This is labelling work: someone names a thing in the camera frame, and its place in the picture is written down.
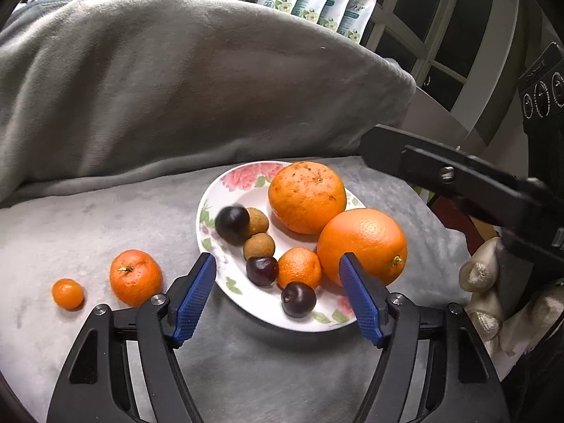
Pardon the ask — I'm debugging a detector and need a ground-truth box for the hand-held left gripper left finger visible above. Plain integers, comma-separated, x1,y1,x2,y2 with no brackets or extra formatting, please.
46,252,217,423

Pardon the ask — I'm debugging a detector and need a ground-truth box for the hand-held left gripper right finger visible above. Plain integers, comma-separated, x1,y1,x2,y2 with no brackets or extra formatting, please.
338,252,512,423

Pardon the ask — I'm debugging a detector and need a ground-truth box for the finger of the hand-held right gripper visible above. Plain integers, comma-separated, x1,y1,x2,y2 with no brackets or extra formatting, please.
361,125,529,229

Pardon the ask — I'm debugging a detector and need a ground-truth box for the floral white plate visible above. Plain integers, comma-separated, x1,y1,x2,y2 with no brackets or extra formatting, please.
196,161,368,333

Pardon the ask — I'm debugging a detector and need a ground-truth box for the smooth navel orange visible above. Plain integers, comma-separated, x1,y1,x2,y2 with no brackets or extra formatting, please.
317,208,408,287

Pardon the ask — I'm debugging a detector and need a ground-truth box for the dark cherry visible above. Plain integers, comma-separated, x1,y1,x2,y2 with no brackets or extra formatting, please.
245,256,280,287
281,282,317,319
215,206,250,246

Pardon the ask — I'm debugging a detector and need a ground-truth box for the mandarin with stem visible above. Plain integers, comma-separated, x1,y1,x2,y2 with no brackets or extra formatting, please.
277,247,323,290

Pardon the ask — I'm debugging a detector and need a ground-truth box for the brown longan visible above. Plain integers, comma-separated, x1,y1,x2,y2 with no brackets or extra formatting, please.
244,207,269,236
243,233,276,260

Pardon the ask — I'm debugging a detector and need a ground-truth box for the person's right hand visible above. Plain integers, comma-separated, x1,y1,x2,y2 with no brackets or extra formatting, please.
458,237,564,357

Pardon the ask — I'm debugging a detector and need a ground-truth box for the dark red cloth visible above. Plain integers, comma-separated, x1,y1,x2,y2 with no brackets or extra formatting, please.
428,191,490,241

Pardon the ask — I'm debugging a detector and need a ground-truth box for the medium mandarin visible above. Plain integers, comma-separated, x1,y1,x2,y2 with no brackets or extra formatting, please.
110,250,163,307

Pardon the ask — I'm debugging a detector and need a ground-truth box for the large rough orange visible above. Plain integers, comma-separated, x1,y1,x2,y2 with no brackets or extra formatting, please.
268,161,347,235

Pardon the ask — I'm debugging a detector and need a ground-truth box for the small mandarin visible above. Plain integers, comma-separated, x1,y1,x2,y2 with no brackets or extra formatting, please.
51,278,84,310

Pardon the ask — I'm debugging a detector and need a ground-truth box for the light grey fleece blanket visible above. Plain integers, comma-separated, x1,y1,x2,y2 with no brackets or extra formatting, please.
0,154,477,423

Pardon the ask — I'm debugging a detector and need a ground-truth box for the white framed glass door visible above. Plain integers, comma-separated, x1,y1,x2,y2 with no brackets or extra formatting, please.
366,0,534,142

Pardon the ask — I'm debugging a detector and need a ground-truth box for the dark grey fleece blanket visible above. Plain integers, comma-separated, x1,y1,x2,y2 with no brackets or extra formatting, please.
0,0,417,208

